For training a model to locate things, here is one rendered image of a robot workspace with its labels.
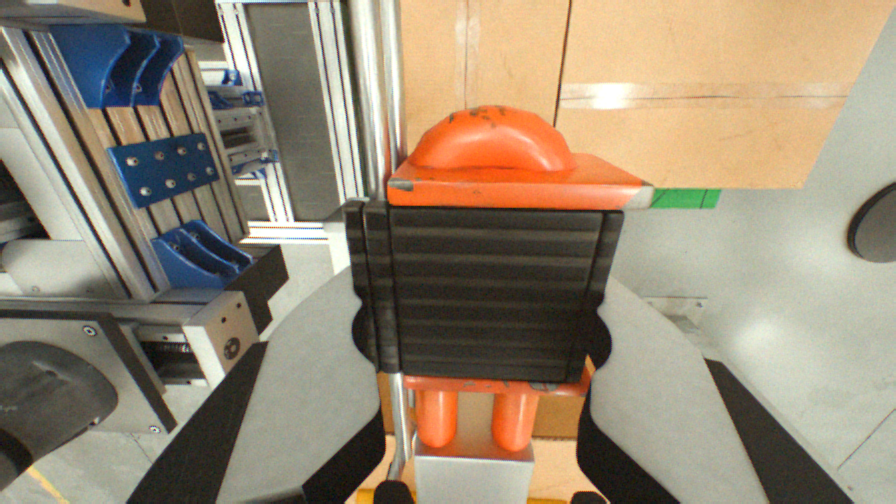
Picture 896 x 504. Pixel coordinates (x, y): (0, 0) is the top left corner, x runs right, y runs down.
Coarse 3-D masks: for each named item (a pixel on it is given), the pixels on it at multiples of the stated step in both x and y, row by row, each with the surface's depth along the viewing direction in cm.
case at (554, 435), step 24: (384, 384) 46; (384, 408) 42; (552, 408) 41; (576, 408) 41; (552, 432) 39; (576, 432) 38; (384, 456) 41; (552, 456) 39; (408, 480) 43; (552, 480) 41; (576, 480) 41
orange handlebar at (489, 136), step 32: (448, 128) 10; (480, 128) 10; (512, 128) 9; (544, 128) 10; (416, 160) 10; (448, 160) 10; (480, 160) 10; (512, 160) 10; (544, 160) 10; (416, 416) 16; (448, 416) 16; (512, 416) 15; (512, 448) 16
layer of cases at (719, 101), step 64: (448, 0) 62; (512, 0) 62; (576, 0) 61; (640, 0) 61; (704, 0) 60; (768, 0) 60; (832, 0) 60; (448, 64) 67; (512, 64) 67; (576, 64) 66; (640, 64) 66; (704, 64) 65; (768, 64) 65; (832, 64) 64; (576, 128) 72; (640, 128) 71; (704, 128) 70; (768, 128) 70
